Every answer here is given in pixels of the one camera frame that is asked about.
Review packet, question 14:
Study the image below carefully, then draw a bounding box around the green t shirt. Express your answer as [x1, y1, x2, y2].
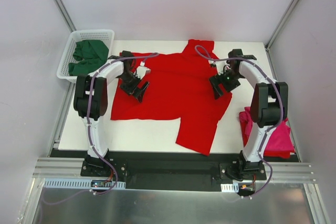
[68, 39, 109, 76]

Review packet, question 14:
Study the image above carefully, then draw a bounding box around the right white cable duct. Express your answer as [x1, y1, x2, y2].
[220, 183, 239, 193]

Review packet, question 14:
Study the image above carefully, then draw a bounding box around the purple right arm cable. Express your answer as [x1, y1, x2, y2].
[194, 45, 286, 204]

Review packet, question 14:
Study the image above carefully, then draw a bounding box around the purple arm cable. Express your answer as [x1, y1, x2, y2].
[194, 45, 286, 204]
[41, 52, 160, 205]

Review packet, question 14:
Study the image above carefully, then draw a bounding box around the folded pink t shirt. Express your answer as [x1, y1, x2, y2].
[239, 106, 295, 154]

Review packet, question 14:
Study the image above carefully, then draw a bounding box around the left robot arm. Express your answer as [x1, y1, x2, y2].
[73, 51, 158, 177]

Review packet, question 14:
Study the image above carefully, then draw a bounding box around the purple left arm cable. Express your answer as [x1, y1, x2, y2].
[41, 52, 160, 205]

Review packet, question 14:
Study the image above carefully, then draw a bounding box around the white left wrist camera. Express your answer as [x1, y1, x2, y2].
[134, 66, 151, 79]

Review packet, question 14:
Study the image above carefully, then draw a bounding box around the red t shirt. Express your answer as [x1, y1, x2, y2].
[239, 118, 295, 159]
[111, 39, 232, 155]

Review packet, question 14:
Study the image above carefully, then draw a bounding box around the folded red t shirt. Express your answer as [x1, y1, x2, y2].
[239, 118, 295, 159]

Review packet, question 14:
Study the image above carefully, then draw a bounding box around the white plastic basket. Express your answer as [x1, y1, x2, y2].
[57, 29, 115, 83]

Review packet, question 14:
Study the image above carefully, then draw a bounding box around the white cable duct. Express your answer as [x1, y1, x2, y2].
[44, 178, 126, 190]
[220, 183, 239, 193]

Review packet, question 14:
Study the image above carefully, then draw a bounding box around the left white cable duct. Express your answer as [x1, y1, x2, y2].
[44, 178, 126, 190]

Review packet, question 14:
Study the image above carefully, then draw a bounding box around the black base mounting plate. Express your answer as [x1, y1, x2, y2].
[51, 150, 267, 190]

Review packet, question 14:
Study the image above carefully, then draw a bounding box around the right aluminium frame post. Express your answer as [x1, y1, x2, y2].
[265, 0, 301, 52]

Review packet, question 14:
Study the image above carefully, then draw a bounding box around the aluminium front rail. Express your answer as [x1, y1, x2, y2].
[33, 148, 317, 184]

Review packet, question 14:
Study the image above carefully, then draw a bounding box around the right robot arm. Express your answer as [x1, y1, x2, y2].
[209, 49, 288, 181]

